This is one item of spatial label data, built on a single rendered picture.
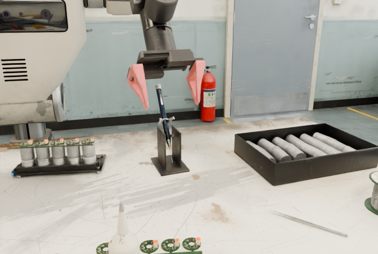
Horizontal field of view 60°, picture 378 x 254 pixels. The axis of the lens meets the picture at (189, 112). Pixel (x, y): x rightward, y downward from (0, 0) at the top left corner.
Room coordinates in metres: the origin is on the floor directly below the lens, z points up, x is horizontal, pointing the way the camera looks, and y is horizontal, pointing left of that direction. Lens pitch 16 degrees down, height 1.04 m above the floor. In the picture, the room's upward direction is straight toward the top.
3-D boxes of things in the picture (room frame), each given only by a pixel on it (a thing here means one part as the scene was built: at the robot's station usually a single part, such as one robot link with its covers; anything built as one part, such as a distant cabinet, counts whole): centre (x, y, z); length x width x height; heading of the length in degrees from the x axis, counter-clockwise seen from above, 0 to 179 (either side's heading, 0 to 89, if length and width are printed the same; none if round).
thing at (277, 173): (0.64, -0.24, 0.77); 0.24 x 0.16 x 0.04; 108
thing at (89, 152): (0.58, 0.19, 0.79); 0.02 x 0.02 x 0.05
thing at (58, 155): (0.58, 0.25, 0.79); 0.02 x 0.02 x 0.05
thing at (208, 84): (3.21, -0.19, 0.29); 0.16 x 0.15 x 0.55; 105
